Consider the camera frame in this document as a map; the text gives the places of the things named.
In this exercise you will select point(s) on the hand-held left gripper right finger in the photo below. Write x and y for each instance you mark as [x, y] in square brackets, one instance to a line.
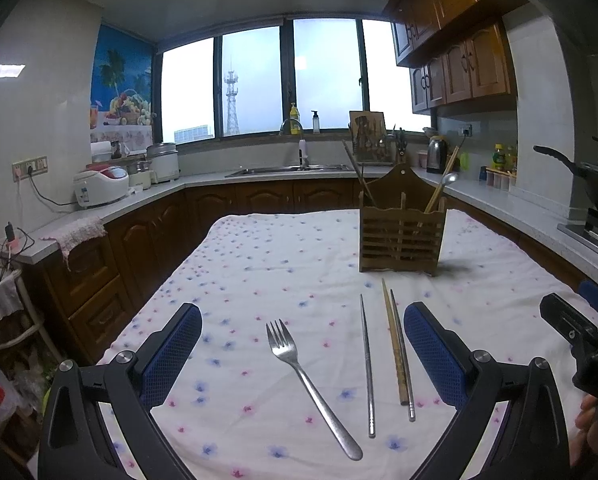
[436, 360]

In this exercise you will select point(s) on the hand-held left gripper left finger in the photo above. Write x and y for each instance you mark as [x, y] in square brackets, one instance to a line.
[171, 360]

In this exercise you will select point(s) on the metal chopstick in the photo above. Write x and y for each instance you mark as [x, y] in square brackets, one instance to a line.
[403, 355]
[369, 370]

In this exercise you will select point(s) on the wooden chopstick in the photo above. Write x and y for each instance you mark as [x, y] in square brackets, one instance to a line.
[359, 175]
[452, 162]
[440, 182]
[395, 340]

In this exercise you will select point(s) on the wooden utensil holder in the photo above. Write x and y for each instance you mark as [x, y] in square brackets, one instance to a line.
[399, 245]

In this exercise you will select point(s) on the metal fork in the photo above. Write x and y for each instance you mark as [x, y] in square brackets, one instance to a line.
[324, 412]

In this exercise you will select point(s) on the metal spoon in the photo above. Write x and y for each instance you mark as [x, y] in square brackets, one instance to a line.
[449, 179]

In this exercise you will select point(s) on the person's right hand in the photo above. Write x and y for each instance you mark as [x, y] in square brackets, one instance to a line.
[586, 417]

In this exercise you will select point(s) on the steel stove top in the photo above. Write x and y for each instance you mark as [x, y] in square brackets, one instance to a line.
[591, 235]

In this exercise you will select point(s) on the white floral tablecloth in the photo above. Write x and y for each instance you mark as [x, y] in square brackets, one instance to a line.
[259, 285]

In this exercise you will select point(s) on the wooden lower cabinets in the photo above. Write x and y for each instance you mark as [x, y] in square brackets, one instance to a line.
[144, 230]

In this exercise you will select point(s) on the wooden cabinets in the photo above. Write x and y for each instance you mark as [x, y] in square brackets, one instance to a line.
[144, 230]
[474, 65]

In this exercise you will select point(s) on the spice jar rack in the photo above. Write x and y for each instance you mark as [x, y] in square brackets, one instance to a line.
[501, 179]

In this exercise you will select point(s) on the pink lace cloth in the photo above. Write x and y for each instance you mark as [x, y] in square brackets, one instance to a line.
[79, 232]

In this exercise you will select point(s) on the yellow oil bottle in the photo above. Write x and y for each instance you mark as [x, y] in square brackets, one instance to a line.
[499, 157]

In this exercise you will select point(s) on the white and red rice cooker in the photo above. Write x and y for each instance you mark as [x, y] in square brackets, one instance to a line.
[101, 185]

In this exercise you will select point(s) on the green cup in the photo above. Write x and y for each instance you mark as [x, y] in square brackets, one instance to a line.
[464, 162]

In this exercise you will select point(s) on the steel steamer pot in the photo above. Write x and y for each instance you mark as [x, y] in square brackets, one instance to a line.
[163, 165]

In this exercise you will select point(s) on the steel electric kettle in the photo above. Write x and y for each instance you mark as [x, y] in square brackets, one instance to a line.
[436, 157]

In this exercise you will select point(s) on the kitchen utensil rack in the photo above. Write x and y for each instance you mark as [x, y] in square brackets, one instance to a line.
[379, 152]

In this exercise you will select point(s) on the steel kitchen sink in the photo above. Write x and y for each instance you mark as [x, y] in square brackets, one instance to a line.
[279, 170]

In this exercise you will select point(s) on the white container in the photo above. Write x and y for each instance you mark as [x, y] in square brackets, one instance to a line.
[101, 150]

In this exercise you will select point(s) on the wooden cutting board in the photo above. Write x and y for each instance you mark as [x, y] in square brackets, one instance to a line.
[366, 122]

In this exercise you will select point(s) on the kitchen faucet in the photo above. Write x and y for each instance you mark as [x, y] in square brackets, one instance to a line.
[303, 150]

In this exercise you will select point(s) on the clear pump bottle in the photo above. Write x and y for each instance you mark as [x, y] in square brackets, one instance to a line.
[316, 124]

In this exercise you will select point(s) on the wooden upper cabinets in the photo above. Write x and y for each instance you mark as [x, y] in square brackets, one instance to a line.
[474, 65]

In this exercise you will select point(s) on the yellow dish soap bottle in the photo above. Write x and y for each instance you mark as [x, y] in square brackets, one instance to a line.
[294, 122]

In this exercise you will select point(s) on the kitchen window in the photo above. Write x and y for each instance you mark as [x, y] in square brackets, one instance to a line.
[189, 90]

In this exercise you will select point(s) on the white wall socket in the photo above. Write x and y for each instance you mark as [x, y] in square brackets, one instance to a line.
[465, 130]

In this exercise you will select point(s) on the wall outlet strip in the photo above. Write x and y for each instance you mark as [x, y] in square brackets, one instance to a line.
[29, 166]

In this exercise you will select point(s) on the tropical fruit wall poster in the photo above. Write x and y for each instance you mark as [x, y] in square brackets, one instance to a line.
[121, 75]

